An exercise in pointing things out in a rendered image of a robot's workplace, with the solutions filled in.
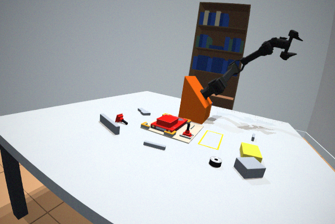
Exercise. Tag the small black tyre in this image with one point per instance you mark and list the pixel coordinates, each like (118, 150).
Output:
(215, 161)

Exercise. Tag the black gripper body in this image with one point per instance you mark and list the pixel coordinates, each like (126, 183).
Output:
(287, 43)

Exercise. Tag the yellow flat rectangular block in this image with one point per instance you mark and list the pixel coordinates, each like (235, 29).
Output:
(250, 150)

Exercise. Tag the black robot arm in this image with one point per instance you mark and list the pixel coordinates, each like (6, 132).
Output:
(217, 86)

